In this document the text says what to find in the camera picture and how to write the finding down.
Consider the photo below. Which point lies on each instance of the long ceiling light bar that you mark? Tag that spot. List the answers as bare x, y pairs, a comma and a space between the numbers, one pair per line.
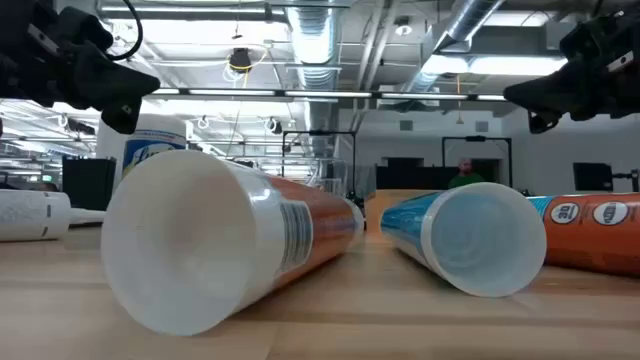
325, 94

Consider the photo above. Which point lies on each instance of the Lysol wipes canister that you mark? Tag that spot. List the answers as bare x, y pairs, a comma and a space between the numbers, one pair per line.
150, 145

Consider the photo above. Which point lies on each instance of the round ceiling sensor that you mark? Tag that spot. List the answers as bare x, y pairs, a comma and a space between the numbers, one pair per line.
403, 29

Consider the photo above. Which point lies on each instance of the black monitor stand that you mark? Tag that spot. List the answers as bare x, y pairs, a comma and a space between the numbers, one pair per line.
635, 180

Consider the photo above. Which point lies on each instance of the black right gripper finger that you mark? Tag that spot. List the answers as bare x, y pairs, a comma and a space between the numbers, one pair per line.
542, 121
555, 92

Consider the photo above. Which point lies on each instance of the silver ribbed air duct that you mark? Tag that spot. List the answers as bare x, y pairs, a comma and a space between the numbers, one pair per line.
315, 40

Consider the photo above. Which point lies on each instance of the black box cabinet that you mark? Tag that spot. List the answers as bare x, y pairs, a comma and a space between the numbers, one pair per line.
90, 182

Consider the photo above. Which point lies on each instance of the silver smooth air duct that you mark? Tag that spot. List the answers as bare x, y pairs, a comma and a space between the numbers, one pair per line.
470, 20

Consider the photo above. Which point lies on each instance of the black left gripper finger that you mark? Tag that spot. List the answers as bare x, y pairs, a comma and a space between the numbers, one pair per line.
110, 80
122, 117

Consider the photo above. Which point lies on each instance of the person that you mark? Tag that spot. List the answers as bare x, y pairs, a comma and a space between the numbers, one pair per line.
466, 180

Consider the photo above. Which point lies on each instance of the black station frame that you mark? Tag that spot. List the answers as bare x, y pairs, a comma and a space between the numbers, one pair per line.
475, 138

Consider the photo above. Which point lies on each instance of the blue silicone tube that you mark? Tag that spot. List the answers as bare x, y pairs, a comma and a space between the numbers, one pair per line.
480, 240

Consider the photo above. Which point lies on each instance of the black low partition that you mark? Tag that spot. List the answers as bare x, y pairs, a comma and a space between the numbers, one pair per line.
410, 175

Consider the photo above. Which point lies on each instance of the black monitor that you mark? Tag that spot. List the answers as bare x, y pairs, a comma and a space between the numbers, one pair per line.
592, 176

